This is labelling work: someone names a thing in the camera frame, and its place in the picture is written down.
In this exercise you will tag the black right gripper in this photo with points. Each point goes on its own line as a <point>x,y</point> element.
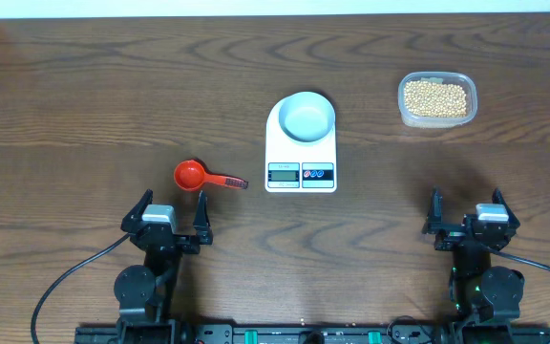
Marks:
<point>450,237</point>

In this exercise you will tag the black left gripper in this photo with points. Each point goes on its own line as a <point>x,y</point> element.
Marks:
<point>202,234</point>

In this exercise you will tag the red plastic measuring scoop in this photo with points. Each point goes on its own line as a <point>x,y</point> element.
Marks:
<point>190,175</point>

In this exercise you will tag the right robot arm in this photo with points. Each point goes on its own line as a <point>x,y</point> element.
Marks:
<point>486,297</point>

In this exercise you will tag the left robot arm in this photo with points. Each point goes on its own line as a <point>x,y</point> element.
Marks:
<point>145,292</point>

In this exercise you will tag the white digital kitchen scale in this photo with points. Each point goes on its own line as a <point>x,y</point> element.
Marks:
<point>291,166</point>

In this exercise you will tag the grey round bowl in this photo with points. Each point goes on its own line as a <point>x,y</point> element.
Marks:
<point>306,117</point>

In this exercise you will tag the clear plastic container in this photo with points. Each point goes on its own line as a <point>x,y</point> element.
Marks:
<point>462,80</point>

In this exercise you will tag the pile of soybeans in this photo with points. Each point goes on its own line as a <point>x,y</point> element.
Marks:
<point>434,100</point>

